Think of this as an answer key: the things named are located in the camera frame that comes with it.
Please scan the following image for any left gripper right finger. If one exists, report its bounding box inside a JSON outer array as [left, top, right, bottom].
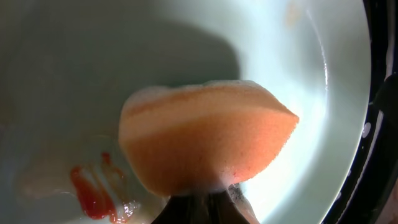
[[208, 190, 249, 224]]

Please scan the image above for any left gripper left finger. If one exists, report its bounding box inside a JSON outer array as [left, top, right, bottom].
[[152, 195, 205, 224]]

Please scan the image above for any green and yellow sponge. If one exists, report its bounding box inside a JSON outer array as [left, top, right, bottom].
[[119, 80, 299, 196]]

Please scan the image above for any light blue plate front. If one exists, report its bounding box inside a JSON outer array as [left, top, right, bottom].
[[1, 0, 371, 223]]

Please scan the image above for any round black tray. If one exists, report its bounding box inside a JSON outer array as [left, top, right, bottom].
[[322, 0, 397, 224]]

